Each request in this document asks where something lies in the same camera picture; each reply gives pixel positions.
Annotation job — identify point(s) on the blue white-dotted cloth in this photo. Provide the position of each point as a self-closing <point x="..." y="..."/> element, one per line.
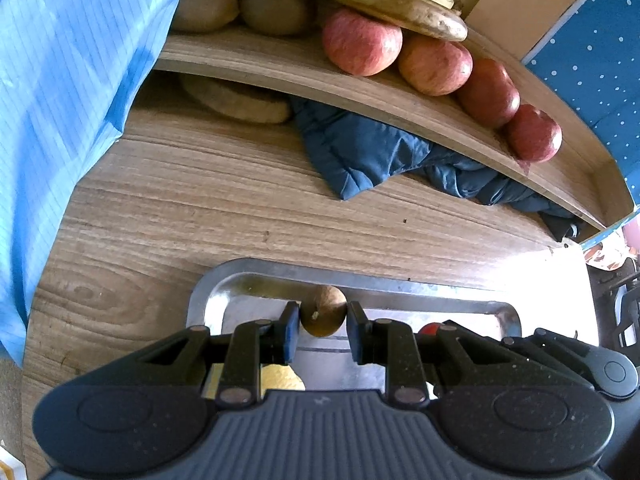
<point x="595" y="60"/>

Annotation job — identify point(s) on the light blue striped cloth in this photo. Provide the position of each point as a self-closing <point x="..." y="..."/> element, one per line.
<point x="65" y="110"/>

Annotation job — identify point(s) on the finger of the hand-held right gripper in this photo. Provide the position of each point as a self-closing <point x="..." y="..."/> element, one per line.
<point x="555" y="352"/>

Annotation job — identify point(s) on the white yellow box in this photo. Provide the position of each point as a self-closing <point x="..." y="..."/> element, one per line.
<point x="10" y="462"/>

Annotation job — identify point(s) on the curved wooden shelf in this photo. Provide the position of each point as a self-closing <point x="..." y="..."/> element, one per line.
<point x="280" y="65"/>

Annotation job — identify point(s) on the dark blue quilted jacket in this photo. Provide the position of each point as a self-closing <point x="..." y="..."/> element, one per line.
<point x="360" y="150"/>

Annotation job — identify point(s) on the metal tray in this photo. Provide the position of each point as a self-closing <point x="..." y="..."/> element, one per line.
<point x="240" y="285"/>

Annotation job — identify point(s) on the red cherry tomato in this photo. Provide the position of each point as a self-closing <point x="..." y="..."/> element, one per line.
<point x="429" y="329"/>

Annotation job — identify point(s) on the pine wood board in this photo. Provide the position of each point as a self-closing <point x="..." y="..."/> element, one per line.
<point x="520" y="5"/>

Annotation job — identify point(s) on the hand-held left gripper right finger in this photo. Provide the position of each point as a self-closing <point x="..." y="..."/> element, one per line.
<point x="356" y="337"/>

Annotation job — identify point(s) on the floral cloth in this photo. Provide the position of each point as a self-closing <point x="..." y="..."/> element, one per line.
<point x="610" y="250"/>

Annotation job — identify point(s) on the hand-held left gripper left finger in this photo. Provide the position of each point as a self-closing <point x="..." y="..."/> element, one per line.
<point x="289" y="340"/>

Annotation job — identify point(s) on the black metal frame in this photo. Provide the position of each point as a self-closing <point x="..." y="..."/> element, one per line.
<point x="622" y="310"/>

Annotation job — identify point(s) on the yellow lemon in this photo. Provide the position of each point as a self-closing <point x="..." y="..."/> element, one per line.
<point x="282" y="379"/>

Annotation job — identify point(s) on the red apple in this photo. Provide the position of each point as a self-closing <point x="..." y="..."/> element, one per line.
<point x="362" y="42"/>
<point x="487" y="94"/>
<point x="435" y="66"/>
<point x="533" y="133"/>

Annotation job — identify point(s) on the large brown kiwi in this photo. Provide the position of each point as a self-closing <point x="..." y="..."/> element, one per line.
<point x="276" y="8"/>
<point x="204" y="5"/>

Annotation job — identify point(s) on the banana bunch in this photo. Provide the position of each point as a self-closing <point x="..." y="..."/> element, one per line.
<point x="395" y="2"/>

